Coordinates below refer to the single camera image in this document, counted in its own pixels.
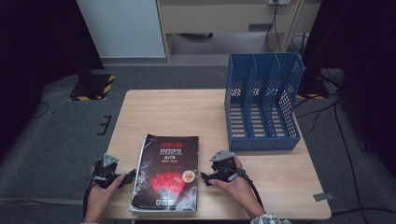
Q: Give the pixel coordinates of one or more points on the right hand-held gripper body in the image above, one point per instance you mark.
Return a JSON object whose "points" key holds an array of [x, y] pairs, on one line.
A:
{"points": [[222, 165]]}

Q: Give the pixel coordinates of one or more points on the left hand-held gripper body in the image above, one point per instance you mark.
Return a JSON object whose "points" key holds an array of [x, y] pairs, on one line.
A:
{"points": [[107, 172]]}

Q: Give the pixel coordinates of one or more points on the blue file rack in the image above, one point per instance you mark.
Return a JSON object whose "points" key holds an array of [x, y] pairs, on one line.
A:
{"points": [[261, 143]]}

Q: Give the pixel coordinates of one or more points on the black and red magazine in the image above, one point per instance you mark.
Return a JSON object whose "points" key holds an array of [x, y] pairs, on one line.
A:
{"points": [[174, 146]]}

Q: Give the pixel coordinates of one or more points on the person's left hand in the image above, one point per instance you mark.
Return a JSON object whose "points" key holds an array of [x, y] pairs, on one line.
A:
{"points": [[102, 196]]}

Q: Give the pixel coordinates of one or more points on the person's right hand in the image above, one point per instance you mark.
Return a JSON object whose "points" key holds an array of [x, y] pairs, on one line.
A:
{"points": [[236, 193]]}

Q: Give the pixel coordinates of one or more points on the black stand base striped edge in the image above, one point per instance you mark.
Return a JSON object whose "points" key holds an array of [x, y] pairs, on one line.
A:
{"points": [[93, 85], [314, 88]]}

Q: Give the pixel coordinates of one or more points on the grey tape piece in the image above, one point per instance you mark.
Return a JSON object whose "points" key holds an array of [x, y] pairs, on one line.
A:
{"points": [[323, 197]]}

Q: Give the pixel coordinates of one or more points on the black curtain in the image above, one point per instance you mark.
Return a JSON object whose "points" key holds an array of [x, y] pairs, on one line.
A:
{"points": [[37, 46], [367, 46]]}

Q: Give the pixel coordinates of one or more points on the white cabinet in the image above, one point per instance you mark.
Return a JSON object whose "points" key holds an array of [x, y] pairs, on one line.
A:
{"points": [[124, 28]]}

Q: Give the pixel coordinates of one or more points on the light wooden desk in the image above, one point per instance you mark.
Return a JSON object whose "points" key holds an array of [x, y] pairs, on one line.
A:
{"points": [[218, 18]]}

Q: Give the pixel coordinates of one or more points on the white power strip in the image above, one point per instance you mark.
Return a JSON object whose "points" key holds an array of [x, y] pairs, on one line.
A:
{"points": [[280, 2]]}

